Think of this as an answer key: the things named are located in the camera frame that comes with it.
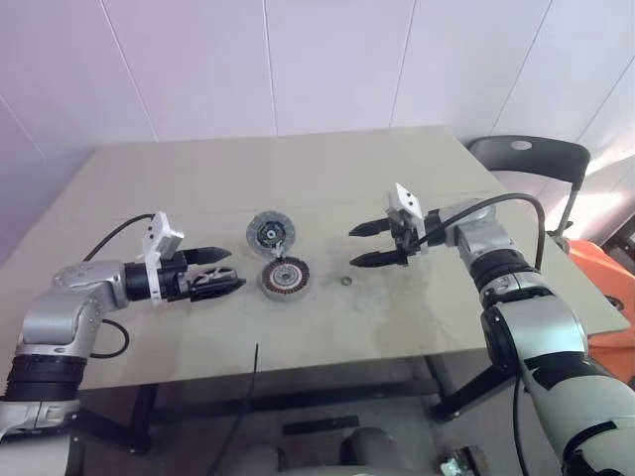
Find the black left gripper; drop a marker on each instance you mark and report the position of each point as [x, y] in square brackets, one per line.
[173, 282]

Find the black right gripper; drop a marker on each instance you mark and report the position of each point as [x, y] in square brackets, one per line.
[404, 243]

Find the round motor cover with circuit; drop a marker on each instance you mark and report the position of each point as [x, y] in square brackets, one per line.
[258, 233]

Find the copper wound stator disc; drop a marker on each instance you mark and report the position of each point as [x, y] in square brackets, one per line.
[285, 277]

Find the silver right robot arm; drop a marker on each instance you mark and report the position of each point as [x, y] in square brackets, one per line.
[536, 322]

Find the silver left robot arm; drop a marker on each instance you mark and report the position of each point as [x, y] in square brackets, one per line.
[84, 282]

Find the flat black strip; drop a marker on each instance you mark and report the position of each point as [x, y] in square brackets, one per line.
[322, 425]

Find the black plastic chair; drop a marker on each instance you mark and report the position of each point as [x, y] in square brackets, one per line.
[546, 154]

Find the dark grey rounded shape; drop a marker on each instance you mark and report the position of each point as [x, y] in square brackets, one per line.
[369, 446]

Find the small green white object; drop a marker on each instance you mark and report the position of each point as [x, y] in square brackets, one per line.
[459, 463]

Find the orange cloth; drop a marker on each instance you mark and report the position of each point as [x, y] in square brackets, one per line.
[610, 268]

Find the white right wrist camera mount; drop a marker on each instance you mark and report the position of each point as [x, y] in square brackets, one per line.
[407, 198]

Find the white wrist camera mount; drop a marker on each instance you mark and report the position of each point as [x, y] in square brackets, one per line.
[156, 233]
[407, 198]

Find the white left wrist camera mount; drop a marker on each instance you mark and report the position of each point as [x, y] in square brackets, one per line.
[156, 233]

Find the black metal table frame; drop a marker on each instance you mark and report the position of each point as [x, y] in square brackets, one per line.
[141, 421]

